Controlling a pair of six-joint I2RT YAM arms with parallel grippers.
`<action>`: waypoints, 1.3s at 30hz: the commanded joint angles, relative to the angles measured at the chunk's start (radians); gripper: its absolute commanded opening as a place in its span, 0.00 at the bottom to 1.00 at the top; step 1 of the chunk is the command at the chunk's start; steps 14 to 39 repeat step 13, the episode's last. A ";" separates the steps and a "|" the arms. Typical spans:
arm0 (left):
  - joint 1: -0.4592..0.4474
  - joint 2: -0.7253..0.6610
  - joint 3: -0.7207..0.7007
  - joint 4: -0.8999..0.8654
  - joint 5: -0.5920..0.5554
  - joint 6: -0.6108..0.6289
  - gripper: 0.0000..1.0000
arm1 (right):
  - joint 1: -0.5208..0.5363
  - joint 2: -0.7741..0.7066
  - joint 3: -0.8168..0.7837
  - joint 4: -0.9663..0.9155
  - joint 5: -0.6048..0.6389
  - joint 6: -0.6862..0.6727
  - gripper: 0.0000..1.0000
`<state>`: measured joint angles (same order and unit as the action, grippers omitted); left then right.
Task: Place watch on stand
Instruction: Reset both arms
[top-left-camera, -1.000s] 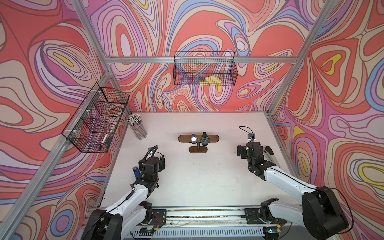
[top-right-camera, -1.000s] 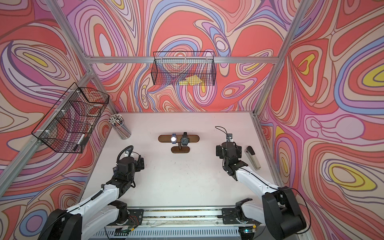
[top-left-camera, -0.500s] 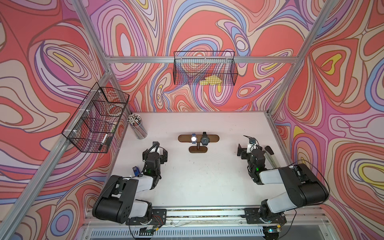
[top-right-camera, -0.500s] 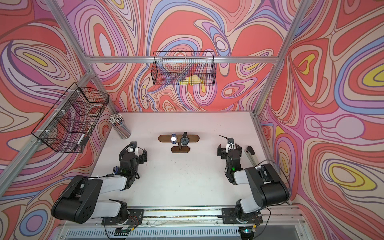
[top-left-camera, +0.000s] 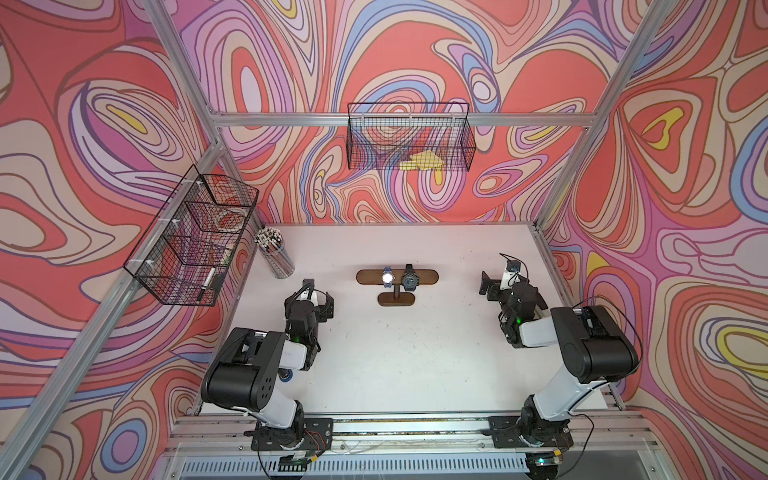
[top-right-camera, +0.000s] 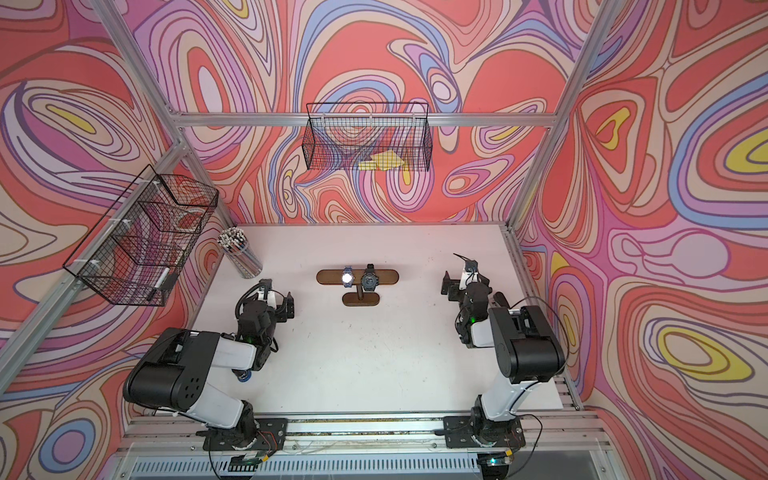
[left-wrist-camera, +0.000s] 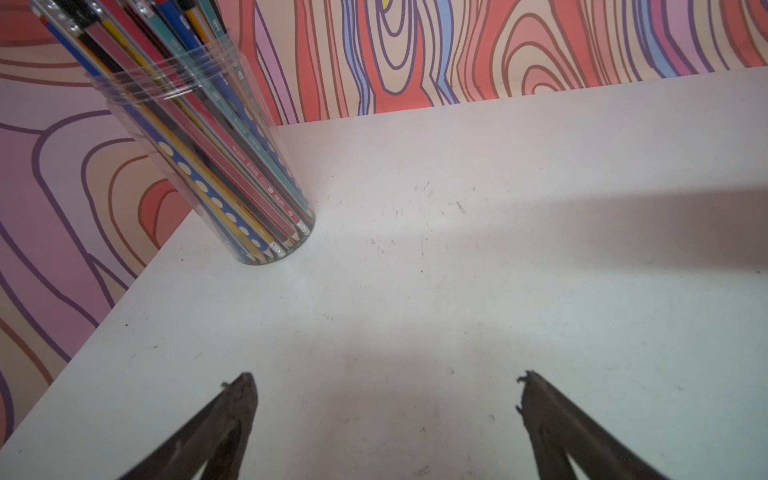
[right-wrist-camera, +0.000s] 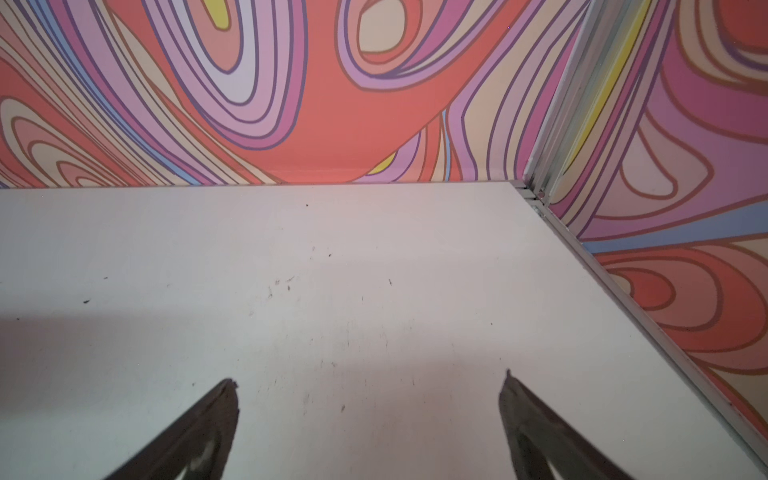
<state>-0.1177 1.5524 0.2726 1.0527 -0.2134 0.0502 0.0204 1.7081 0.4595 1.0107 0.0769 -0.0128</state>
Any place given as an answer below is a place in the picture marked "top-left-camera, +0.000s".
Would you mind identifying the blue stapler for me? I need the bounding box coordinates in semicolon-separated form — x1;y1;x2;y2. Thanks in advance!
278;368;294;383

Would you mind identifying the black wire basket back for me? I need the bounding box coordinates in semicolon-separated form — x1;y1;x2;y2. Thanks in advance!
346;100;476;171

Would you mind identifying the black wire basket left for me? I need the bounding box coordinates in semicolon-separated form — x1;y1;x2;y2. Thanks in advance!
123;166;259;307

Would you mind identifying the yellow paper in basket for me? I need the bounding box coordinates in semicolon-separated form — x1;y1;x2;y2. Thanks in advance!
398;150;445;171

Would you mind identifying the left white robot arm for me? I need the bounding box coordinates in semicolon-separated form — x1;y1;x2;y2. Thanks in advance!
201;286;335;430

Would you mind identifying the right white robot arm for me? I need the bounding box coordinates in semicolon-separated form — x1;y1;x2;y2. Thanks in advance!
479;271;641;449

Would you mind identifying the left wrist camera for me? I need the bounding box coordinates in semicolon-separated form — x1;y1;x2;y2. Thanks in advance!
297;278;318;305

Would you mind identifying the black watch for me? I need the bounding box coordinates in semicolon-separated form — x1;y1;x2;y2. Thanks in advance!
401;264;420;292

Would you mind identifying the brown wooden watch stand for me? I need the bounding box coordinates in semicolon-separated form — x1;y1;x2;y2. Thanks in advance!
355;264;440;307

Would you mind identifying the white marker in basket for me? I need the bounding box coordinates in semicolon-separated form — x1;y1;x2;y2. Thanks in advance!
197;267;215;303

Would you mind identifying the black wire basket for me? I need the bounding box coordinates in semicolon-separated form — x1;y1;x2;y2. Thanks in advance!
346;100;476;171
123;166;259;307

